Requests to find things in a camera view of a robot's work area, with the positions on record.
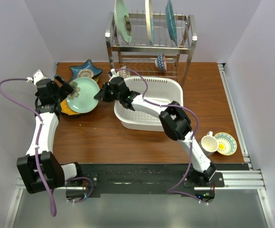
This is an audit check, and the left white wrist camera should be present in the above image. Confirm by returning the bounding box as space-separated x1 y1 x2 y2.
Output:
27 69 47 86

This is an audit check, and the cream rimmed plate in rack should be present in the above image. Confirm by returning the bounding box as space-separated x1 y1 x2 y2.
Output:
145 0 154 45

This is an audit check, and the mint floral plate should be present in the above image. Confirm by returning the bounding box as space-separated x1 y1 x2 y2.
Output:
114 0 132 44
66 77 100 114

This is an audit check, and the steel dish rack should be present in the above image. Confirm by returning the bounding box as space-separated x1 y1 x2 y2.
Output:
105 12 198 86

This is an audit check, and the blue zigzag bowl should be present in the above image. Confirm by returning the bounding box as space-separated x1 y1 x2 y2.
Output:
155 53 167 72

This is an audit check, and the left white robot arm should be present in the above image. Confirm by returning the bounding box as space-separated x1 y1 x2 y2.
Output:
17 70 84 194

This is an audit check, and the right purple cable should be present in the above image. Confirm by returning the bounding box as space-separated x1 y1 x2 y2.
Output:
114 68 211 205

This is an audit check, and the white plastic bin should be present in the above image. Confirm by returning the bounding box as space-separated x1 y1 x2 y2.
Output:
114 76 183 132

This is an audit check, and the white ceramic mug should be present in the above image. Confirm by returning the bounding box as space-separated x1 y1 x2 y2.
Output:
199 131 219 157

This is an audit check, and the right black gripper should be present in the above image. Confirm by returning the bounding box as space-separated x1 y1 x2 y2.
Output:
94 82 122 103

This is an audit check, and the green leaf pattern plate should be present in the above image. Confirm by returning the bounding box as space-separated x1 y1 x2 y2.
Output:
92 75 100 83

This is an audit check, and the brown patterned bowl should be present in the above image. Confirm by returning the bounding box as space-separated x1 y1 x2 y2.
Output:
117 66 131 78

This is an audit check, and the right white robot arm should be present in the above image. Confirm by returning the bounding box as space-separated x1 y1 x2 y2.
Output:
94 76 217 187

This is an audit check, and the mint floral plate in rack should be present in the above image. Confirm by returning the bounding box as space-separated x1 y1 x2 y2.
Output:
114 0 132 44

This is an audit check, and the yellow dotted plate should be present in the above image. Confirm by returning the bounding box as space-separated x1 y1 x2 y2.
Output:
60 99 79 116

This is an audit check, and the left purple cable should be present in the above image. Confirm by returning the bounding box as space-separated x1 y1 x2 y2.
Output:
0 77 94 217

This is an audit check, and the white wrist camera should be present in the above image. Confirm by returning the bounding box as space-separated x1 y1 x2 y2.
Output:
27 69 47 86
108 68 120 84

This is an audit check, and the teal yellow patterned saucer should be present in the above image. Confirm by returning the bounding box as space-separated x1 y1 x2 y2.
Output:
214 132 237 156

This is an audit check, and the teal plate in rack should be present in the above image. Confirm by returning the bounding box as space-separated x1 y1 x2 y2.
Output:
165 0 178 46

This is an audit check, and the purple cable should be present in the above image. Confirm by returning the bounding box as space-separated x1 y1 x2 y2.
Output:
0 77 94 217
114 68 211 205

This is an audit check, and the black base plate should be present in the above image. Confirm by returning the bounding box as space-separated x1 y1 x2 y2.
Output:
54 162 249 199

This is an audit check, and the black striped rim plate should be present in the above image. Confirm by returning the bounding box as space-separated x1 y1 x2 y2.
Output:
61 109 89 118

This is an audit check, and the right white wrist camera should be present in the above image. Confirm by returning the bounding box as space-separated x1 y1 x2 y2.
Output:
108 68 120 84

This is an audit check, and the blue star shaped dish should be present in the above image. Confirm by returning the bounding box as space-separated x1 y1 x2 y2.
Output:
69 59 103 82

